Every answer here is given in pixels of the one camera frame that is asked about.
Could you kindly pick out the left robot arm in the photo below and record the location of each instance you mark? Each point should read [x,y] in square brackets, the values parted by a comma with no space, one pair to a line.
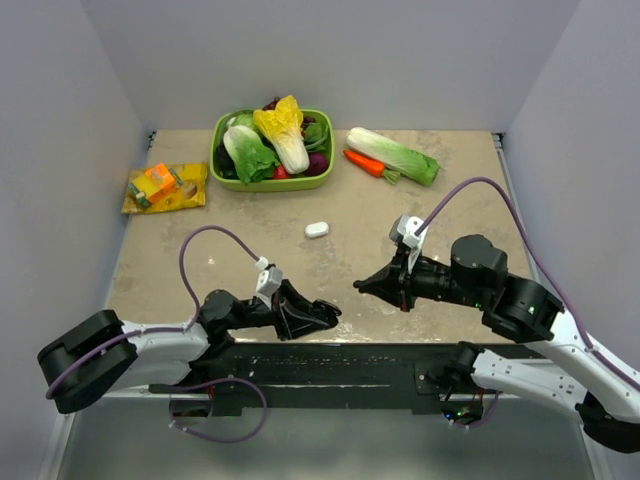
[105,353]

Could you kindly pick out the green plastic basket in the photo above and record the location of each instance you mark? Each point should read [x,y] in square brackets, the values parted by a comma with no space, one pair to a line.
[299,183]

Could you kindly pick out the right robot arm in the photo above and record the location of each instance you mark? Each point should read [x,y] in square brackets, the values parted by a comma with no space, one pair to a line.
[525,312]

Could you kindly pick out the round green cabbage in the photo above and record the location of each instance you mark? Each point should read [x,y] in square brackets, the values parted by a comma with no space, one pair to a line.
[243,119]

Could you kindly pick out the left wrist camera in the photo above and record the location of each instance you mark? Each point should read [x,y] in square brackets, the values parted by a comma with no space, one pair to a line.
[269,280]

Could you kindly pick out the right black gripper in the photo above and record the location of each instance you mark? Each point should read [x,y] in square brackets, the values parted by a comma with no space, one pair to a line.
[393,283]

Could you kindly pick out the dark green leafy vegetable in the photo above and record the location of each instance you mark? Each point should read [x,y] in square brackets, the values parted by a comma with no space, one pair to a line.
[314,136]

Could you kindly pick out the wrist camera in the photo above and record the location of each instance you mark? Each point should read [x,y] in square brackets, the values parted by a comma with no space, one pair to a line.
[408,233]
[269,280]

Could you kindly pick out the yellow snack bag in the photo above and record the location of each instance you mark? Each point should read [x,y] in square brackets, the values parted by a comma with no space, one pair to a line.
[190,195]

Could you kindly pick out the black earbud charging case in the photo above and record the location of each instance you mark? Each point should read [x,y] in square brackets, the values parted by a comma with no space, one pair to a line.
[326,312]

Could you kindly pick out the napa cabbage on table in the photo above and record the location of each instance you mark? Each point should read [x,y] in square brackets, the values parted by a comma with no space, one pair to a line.
[408,162]

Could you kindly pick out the green lettuce in basket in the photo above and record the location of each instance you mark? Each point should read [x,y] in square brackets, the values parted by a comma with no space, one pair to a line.
[253,161]

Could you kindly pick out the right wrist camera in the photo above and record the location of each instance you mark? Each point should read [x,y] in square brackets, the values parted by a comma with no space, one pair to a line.
[408,233]

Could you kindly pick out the yellow napa cabbage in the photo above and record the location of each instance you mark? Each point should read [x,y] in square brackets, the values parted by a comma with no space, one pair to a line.
[282,128]

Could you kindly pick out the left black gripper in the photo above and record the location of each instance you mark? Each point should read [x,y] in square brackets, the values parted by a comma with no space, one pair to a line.
[291,315]

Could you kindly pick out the dark red grapes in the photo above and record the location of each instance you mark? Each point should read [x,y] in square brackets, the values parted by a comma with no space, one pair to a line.
[272,105]

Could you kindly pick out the orange toy carrot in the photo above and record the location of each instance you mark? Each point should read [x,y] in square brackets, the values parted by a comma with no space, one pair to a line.
[372,167]

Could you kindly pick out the white earbud charging case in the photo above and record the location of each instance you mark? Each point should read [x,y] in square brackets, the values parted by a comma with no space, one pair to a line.
[316,230]

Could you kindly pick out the purple onion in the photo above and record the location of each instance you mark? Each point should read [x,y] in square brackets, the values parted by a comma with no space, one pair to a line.
[318,164]

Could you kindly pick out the orange juice box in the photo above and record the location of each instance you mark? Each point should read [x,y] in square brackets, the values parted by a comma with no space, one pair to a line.
[153,185]

